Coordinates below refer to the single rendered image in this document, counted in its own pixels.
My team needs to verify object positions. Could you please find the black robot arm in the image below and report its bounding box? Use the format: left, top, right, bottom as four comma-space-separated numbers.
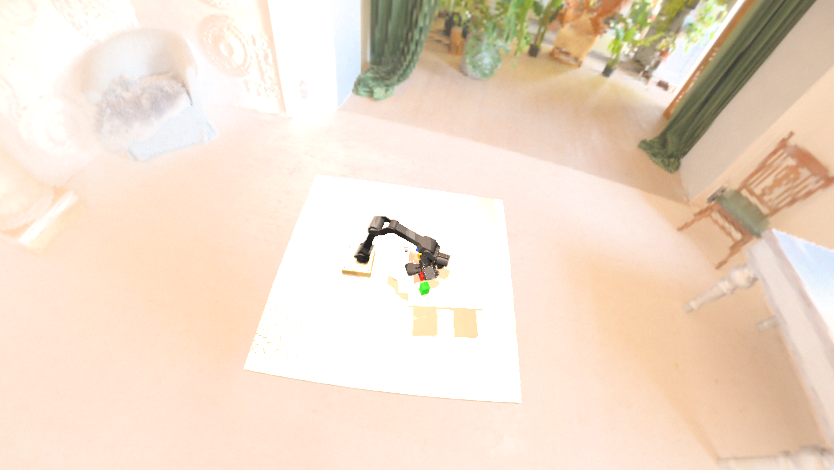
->
354, 216, 450, 281

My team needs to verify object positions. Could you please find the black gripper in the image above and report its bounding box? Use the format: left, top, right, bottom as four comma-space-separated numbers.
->
405, 255, 444, 276

